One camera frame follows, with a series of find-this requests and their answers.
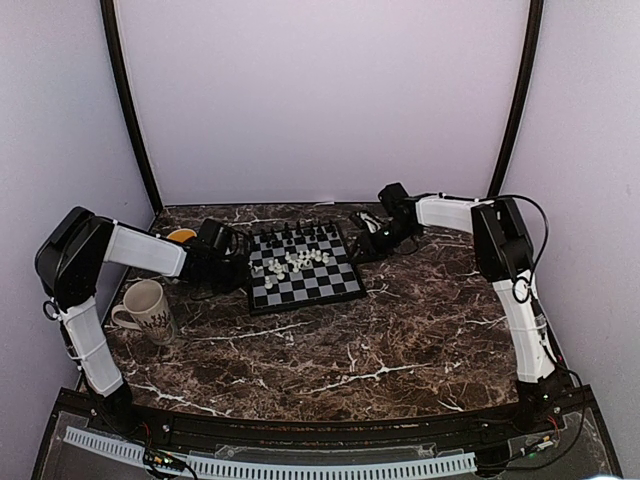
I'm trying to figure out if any black front rail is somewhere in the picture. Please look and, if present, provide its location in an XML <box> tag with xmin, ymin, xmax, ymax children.
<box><xmin>133</xmin><ymin>405</ymin><xmax>519</xmax><ymax>446</ymax></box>

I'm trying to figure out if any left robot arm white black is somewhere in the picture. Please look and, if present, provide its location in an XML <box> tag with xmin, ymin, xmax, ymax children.
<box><xmin>34</xmin><ymin>206</ymin><xmax>253</xmax><ymax>436</ymax></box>

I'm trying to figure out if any black chess pieces row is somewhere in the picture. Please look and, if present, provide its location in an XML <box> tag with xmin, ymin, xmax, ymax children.
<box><xmin>251</xmin><ymin>221</ymin><xmax>341</xmax><ymax>251</ymax></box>

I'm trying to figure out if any white slotted cable duct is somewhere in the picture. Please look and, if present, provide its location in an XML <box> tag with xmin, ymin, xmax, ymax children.
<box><xmin>63</xmin><ymin>427</ymin><xmax>477</xmax><ymax>479</ymax></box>

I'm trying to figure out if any white mug orange inside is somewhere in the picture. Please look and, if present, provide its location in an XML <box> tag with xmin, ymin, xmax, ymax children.
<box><xmin>166</xmin><ymin>228</ymin><xmax>197</xmax><ymax>246</ymax></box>

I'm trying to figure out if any black grey chess board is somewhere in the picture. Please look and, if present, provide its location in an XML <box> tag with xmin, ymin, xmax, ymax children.
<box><xmin>247</xmin><ymin>221</ymin><xmax>367</xmax><ymax>316</ymax></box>

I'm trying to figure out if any right black frame post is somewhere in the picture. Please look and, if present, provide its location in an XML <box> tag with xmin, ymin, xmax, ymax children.
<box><xmin>487</xmin><ymin>0</ymin><xmax>545</xmax><ymax>197</ymax></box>

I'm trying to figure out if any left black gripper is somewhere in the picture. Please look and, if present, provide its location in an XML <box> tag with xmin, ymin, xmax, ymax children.
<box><xmin>207</xmin><ymin>253</ymin><xmax>252</xmax><ymax>294</ymax></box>

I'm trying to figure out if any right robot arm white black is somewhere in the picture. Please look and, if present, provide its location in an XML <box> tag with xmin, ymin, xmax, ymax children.
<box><xmin>349</xmin><ymin>183</ymin><xmax>567</xmax><ymax>434</ymax></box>

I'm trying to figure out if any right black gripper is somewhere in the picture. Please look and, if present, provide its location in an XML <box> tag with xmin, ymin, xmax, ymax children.
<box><xmin>348</xmin><ymin>219</ymin><xmax>420</xmax><ymax>264</ymax></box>

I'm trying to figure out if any white mug floral pattern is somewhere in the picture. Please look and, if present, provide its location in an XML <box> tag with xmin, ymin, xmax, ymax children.
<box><xmin>111</xmin><ymin>279</ymin><xmax>178</xmax><ymax>346</ymax></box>

